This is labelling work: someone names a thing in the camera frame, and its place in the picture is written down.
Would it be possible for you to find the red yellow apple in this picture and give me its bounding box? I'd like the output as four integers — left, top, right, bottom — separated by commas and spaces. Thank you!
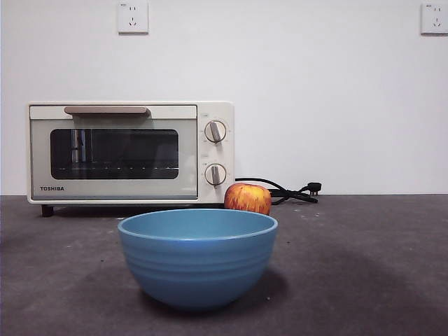
223, 181, 273, 216

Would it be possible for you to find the blue ribbed bowl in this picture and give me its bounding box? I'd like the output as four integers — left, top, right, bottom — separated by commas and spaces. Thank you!
117, 209, 279, 312

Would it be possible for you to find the glass oven door with handle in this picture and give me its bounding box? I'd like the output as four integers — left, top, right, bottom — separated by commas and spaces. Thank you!
29, 104, 199, 201

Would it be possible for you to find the beige round oven knob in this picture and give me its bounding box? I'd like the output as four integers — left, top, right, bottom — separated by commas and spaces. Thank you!
204, 162, 227, 188
204, 120, 228, 145

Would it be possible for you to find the cream toaster oven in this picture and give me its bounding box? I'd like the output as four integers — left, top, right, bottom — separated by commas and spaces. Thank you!
27, 100, 236, 218

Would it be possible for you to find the black power cable with plug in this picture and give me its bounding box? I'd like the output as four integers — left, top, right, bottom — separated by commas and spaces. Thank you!
234, 176, 323, 207

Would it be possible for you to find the metal wire oven rack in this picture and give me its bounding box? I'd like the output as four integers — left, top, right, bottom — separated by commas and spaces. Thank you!
52, 164, 179, 174

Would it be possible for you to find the white wall socket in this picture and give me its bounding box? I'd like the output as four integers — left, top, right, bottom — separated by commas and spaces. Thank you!
118, 1, 149, 35
421, 2, 448, 36

